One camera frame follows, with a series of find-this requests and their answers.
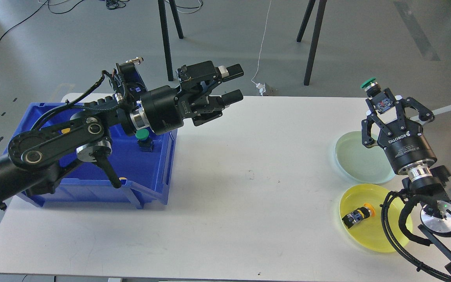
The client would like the black stand leg right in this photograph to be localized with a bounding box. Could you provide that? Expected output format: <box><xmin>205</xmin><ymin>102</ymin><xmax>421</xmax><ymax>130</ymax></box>
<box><xmin>296</xmin><ymin>0</ymin><xmax>327</xmax><ymax>86</ymax></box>

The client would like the blue plastic bin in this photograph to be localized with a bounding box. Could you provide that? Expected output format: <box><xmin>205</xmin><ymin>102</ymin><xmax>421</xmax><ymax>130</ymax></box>
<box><xmin>18</xmin><ymin>124</ymin><xmax>177</xmax><ymax>209</ymax></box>

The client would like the pale green plate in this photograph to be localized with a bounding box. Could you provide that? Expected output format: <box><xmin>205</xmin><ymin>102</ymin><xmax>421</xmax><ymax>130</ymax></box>
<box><xmin>334</xmin><ymin>131</ymin><xmax>395</xmax><ymax>184</ymax></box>

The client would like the black stand leg left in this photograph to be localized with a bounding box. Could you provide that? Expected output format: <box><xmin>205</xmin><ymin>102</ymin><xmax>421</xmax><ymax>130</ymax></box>
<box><xmin>157</xmin><ymin>0</ymin><xmax>184</xmax><ymax>81</ymax></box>

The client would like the white power adapter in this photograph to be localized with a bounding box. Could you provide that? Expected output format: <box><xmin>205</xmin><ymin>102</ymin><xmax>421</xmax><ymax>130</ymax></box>
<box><xmin>256</xmin><ymin>83</ymin><xmax>269</xmax><ymax>96</ymax></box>

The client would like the yellow plate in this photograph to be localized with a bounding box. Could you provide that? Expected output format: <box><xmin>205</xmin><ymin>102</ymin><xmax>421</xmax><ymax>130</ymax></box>
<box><xmin>339</xmin><ymin>184</ymin><xmax>409</xmax><ymax>252</ymax></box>

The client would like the black stand leg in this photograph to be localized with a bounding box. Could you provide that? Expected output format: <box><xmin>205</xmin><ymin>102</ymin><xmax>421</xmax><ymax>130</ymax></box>
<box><xmin>157</xmin><ymin>0</ymin><xmax>184</xmax><ymax>81</ymax></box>
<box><xmin>296</xmin><ymin>0</ymin><xmax>327</xmax><ymax>86</ymax></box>

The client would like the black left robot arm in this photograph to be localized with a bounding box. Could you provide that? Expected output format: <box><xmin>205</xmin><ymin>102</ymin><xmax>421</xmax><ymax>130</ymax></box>
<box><xmin>0</xmin><ymin>57</ymin><xmax>244</xmax><ymax>210</ymax></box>

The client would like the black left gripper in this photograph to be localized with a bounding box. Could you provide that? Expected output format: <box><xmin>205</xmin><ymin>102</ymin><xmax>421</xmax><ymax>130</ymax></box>
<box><xmin>140</xmin><ymin>61</ymin><xmax>244</xmax><ymax>135</ymax></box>

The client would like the green push button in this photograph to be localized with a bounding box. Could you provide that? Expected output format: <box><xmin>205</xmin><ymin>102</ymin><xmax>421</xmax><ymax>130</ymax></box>
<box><xmin>360</xmin><ymin>77</ymin><xmax>394</xmax><ymax>114</ymax></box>
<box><xmin>135</xmin><ymin>128</ymin><xmax>154</xmax><ymax>152</ymax></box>

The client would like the black floor cable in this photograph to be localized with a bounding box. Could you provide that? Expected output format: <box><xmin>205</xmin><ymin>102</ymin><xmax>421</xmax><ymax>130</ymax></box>
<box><xmin>0</xmin><ymin>0</ymin><xmax>85</xmax><ymax>66</ymax></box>

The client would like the white cable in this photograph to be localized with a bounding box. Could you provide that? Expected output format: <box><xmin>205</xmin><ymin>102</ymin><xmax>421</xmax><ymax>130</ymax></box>
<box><xmin>251</xmin><ymin>0</ymin><xmax>274</xmax><ymax>85</ymax></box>

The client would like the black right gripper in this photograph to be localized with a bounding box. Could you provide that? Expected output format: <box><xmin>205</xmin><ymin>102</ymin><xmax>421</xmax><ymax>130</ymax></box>
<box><xmin>361</xmin><ymin>89</ymin><xmax>438</xmax><ymax>176</ymax></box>

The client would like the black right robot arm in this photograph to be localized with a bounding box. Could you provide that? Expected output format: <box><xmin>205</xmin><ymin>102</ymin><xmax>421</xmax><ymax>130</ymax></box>
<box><xmin>361</xmin><ymin>79</ymin><xmax>451</xmax><ymax>282</ymax></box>

